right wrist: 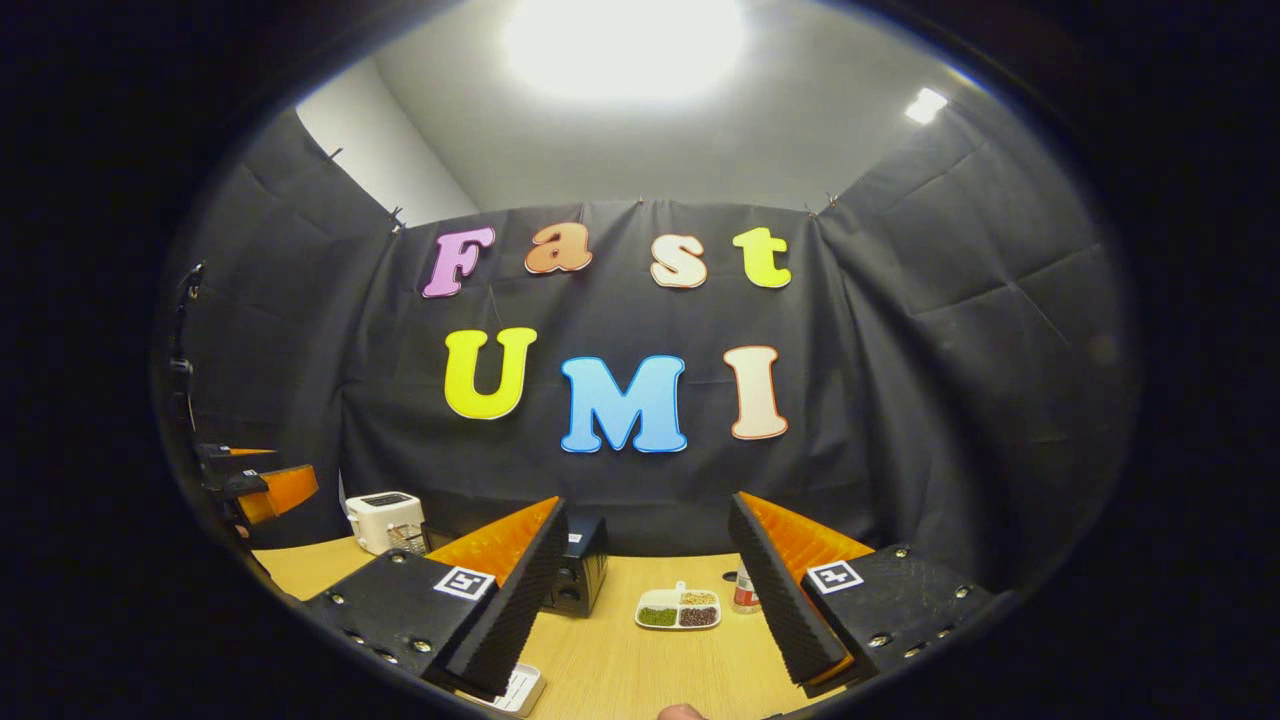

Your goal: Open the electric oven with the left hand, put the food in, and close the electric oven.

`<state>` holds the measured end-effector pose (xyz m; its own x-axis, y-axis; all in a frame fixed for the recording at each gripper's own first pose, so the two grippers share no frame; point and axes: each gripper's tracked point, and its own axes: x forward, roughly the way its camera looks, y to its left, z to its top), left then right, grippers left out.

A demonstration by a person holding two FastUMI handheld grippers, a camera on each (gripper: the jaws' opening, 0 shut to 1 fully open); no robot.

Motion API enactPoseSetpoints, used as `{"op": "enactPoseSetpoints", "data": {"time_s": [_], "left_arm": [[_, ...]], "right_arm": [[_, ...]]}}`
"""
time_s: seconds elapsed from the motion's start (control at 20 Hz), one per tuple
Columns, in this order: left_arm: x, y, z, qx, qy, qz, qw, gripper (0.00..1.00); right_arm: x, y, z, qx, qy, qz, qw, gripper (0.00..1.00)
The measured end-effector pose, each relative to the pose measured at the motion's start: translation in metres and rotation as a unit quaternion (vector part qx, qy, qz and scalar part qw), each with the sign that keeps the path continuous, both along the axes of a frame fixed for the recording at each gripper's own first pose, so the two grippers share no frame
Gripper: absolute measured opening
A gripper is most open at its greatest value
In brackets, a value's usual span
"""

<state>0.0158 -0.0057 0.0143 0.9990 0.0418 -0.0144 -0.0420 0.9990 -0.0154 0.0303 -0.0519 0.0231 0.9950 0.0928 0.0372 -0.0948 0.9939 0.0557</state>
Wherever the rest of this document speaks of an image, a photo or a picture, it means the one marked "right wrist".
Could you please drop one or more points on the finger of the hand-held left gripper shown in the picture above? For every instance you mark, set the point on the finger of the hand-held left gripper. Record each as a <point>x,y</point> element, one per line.
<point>230,458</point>
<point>280,490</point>

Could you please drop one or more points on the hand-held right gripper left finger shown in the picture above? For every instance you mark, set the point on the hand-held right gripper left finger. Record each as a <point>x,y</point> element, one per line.
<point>520,600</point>

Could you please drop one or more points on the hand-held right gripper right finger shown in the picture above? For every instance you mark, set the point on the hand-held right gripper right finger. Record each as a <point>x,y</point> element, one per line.
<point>785,610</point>

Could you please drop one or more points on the black electric oven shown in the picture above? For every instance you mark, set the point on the black electric oven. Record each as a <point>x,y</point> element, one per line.
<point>580,570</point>

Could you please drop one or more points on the clear bottle with red label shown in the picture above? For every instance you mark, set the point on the clear bottle with red label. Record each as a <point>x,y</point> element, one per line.
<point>745,595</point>

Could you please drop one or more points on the small white tray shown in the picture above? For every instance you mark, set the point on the small white tray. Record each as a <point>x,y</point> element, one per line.
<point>525,685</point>

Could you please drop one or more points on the white toaster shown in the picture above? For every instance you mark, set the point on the white toaster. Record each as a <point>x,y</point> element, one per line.
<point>375,520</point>

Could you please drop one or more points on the white divided dish with beans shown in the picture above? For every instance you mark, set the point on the white divided dish with beans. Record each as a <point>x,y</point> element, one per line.
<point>678,608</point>

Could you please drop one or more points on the clear utensil holder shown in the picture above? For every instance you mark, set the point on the clear utensil holder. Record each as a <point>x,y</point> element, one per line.
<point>408,540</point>

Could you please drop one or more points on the black backdrop cloth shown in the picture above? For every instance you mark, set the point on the black backdrop cloth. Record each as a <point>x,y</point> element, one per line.
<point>900,400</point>

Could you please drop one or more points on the small ceiling light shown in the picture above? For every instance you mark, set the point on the small ceiling light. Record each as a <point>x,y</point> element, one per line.
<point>926,105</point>

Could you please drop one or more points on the large ceiling light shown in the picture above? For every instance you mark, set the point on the large ceiling light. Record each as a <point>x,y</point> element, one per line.
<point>625,45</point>

